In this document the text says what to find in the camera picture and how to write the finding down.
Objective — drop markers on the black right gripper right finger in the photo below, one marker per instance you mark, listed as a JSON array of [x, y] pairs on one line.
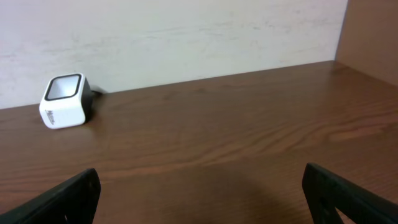
[[327, 194]]

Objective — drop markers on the white barcode scanner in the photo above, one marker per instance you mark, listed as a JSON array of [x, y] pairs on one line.
[[67, 101]]

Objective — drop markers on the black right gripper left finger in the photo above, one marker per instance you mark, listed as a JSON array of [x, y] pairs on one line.
[[73, 201]]

